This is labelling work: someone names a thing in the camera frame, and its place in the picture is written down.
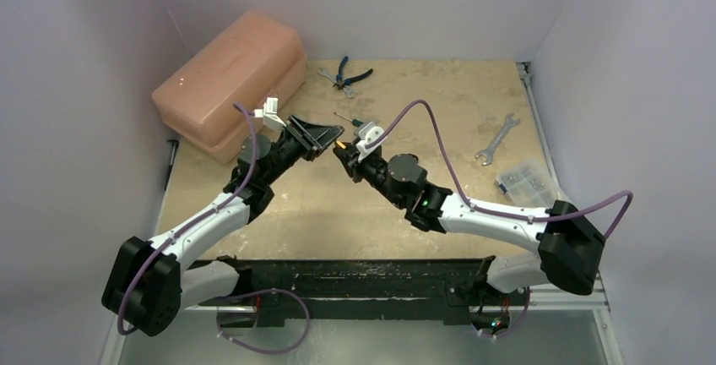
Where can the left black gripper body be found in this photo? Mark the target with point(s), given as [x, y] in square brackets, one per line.
[297, 144]

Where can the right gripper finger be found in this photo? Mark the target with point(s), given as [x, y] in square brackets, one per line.
[350, 149]
[348, 158]

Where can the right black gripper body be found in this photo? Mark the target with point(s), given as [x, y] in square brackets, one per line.
[354, 161]

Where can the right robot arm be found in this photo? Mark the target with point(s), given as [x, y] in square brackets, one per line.
[560, 246]

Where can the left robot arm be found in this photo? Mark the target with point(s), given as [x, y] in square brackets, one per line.
[144, 289]

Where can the small silver wrench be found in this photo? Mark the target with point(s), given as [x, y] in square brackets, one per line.
[349, 92]

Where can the pink plastic toolbox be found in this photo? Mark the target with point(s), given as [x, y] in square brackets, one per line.
[255, 58]

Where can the large silver wrench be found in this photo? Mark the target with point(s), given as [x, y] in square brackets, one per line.
[487, 154]

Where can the clear plastic screw box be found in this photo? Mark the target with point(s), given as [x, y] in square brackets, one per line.
[529, 184]

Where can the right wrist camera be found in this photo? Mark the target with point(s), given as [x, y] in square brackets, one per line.
[365, 135]

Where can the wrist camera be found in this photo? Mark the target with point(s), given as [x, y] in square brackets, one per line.
[365, 135]
[268, 114]

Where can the green handled screwdriver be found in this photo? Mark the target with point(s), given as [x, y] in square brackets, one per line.
[353, 121]

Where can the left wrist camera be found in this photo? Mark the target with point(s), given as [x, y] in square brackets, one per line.
[268, 114]

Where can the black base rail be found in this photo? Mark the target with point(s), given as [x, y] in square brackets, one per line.
[445, 290]

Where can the aluminium frame rail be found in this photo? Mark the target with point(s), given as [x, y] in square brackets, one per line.
[553, 299]

